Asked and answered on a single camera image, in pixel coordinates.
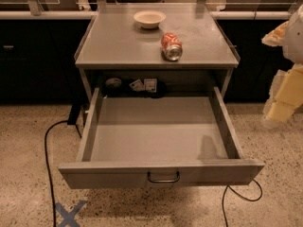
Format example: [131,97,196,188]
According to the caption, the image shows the open grey top drawer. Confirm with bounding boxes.
[59,90,264,189]

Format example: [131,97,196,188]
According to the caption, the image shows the white label tag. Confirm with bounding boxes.
[130,79,145,92]
[144,79,157,93]

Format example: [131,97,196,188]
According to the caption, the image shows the white label tag right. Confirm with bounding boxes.
[144,79,157,93]

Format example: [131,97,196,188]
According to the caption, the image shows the blue tape cross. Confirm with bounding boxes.
[55,200,86,227]

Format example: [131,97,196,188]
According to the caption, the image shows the round grey knob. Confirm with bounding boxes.
[105,78,122,89]

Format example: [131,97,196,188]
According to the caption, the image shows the black drawer handle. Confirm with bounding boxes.
[147,172,180,183]

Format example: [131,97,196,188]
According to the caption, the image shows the black cable on left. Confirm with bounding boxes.
[44,119,83,227]

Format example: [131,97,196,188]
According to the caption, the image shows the white counter rail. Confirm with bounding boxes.
[0,11,292,20]

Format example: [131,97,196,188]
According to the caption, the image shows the white label tag left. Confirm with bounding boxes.
[130,79,145,92]

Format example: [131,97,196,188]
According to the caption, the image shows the red coke can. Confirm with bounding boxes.
[161,32,183,61]

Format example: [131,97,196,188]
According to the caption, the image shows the black cable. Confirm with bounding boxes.
[221,179,263,227]
[44,119,83,227]

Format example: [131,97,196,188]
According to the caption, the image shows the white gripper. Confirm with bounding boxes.
[261,5,303,129]

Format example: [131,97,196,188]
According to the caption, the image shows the white bowl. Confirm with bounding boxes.
[134,10,166,29]

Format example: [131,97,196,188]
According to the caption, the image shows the dark lower counter cabinets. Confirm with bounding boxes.
[0,20,293,104]

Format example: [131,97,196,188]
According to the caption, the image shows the grey metal cabinet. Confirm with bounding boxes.
[76,3,239,98]

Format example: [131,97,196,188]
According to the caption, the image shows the black cable on right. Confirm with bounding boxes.
[221,179,263,227]

